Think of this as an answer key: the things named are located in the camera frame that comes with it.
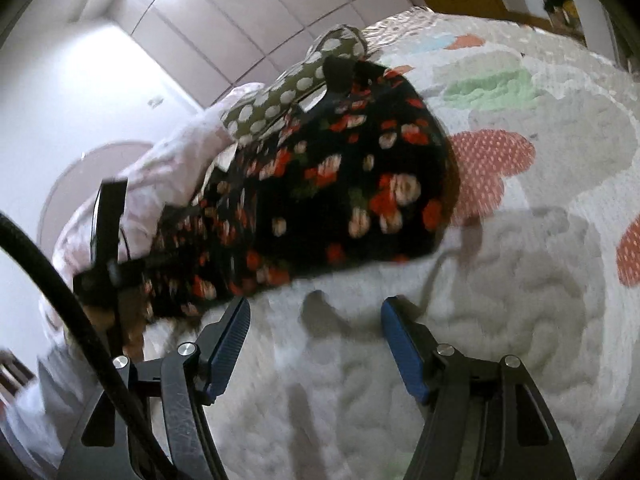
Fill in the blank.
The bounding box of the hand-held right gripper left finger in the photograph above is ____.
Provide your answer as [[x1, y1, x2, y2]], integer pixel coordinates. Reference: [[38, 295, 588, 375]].
[[55, 296, 252, 480]]

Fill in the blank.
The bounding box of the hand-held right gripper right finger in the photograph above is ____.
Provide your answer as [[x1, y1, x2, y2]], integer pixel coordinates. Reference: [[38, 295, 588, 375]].
[[381, 296, 577, 480]]

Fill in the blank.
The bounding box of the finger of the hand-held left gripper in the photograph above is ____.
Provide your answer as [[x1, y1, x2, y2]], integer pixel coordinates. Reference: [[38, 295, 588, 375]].
[[299, 55, 359, 117]]

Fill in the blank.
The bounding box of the black floral zip garment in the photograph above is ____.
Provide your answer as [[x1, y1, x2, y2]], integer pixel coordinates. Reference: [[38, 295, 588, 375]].
[[145, 57, 462, 320]]

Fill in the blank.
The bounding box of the person's left forearm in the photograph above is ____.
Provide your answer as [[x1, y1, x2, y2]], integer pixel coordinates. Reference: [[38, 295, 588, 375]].
[[0, 345, 108, 478]]

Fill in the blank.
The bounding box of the person's left hand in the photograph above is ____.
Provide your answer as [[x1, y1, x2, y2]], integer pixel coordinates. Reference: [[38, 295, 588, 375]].
[[92, 305, 148, 358]]

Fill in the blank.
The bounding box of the olive hedgehog print bolster pillow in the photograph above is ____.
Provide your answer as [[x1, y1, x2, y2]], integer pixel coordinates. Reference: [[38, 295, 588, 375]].
[[220, 25, 372, 147]]

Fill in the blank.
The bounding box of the pink arched bed headboard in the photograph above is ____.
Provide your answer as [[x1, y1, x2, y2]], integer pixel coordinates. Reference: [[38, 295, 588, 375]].
[[37, 140, 157, 257]]

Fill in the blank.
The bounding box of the pink fluffy blanket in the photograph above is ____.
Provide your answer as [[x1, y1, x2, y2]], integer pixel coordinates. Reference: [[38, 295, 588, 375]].
[[44, 82, 267, 346]]

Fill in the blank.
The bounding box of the pale pink wardrobe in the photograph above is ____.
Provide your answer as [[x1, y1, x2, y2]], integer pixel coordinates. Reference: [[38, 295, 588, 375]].
[[79, 0, 432, 112]]

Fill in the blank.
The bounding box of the white patterned bed quilt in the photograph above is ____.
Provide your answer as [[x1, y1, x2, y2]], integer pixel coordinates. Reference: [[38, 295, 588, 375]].
[[140, 6, 640, 480]]

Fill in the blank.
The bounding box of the black cable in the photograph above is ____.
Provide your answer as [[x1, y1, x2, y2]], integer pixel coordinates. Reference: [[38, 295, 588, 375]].
[[0, 212, 173, 480]]

